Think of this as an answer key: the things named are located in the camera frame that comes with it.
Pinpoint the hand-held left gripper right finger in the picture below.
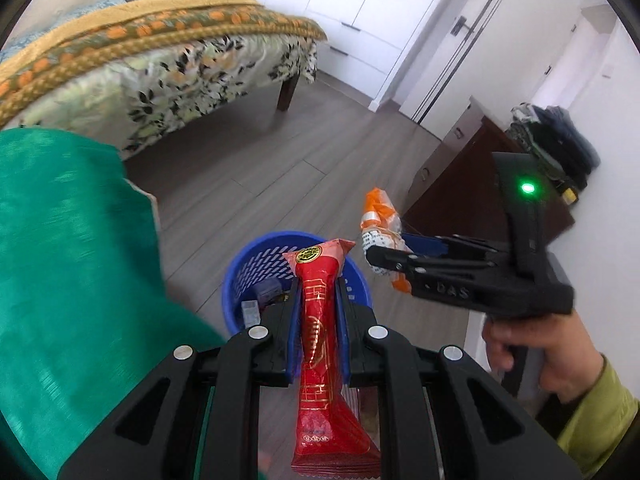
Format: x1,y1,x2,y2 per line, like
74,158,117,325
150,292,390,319
335,276,583,480

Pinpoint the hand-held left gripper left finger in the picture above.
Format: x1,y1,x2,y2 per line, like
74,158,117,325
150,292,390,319
57,280,306,480

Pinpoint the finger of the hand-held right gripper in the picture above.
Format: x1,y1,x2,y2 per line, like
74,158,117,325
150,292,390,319
365,245,507,278
400,232,511,258

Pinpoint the red snack packet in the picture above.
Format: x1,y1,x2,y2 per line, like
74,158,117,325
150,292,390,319
281,239,383,478

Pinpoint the orange white snack packet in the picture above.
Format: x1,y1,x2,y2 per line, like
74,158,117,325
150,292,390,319
359,187,413,295

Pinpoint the clear plastic container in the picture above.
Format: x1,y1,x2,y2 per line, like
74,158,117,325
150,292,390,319
241,300,261,332

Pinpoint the blue plastic basket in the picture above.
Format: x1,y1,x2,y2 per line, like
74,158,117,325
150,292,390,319
221,231,373,346

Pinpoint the person's right forearm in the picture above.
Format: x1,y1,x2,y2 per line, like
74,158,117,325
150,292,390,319
555,355,640,478

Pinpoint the person's right hand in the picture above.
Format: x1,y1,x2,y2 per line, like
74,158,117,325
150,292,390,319
482,310,608,404

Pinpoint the dark brown wooden cabinet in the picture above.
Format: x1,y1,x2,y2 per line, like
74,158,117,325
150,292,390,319
400,95,576,396

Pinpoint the pile of folded clothes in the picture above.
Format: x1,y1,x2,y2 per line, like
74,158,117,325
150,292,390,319
507,102,601,193

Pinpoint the white door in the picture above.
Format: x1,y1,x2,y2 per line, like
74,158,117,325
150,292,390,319
400,0,521,123

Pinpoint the green tablecloth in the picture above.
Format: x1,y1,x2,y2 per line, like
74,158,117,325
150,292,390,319
0,127,228,480

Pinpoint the white wardrobe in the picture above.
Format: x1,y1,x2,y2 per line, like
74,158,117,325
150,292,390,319
145,0,466,101

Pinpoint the floral bed sheet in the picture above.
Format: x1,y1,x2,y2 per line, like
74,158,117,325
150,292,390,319
15,35,319,161

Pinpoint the bed with floral cover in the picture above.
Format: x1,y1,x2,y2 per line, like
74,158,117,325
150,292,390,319
0,0,328,126

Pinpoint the brown wooden bed frame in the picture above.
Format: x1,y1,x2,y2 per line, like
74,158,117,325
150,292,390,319
276,77,301,112

